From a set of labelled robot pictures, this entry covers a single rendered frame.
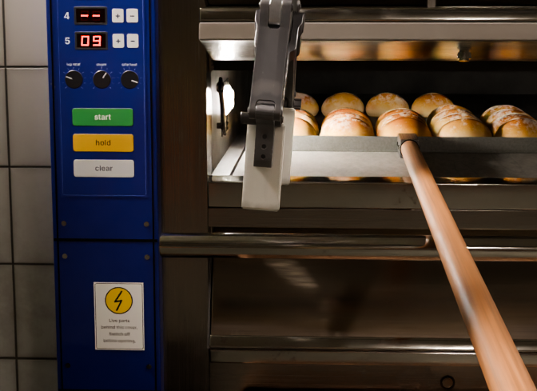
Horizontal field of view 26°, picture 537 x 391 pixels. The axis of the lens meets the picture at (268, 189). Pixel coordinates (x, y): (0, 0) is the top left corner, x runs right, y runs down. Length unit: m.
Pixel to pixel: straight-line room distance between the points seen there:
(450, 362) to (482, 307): 0.84
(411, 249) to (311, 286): 0.42
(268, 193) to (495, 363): 0.22
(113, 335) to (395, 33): 0.62
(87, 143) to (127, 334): 0.30
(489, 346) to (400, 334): 0.90
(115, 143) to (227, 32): 0.27
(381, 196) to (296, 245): 0.39
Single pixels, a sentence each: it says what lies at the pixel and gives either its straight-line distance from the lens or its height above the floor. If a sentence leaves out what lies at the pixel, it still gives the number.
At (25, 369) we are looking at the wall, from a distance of 1.87.
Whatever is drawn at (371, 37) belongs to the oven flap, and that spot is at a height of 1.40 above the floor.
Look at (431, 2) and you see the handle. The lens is 1.62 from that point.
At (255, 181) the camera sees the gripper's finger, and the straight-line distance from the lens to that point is 0.92.
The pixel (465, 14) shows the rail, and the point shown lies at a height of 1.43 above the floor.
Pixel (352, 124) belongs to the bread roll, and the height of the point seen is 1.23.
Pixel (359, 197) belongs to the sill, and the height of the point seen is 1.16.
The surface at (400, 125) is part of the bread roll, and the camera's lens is 2.10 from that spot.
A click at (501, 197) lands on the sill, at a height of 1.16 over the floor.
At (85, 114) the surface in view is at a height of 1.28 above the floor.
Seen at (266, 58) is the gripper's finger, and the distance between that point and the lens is 0.90.
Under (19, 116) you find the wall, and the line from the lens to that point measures 1.78.
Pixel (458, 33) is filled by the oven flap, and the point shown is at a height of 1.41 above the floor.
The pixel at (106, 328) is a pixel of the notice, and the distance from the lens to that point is 1.79.
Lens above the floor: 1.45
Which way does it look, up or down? 9 degrees down
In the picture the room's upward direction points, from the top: straight up
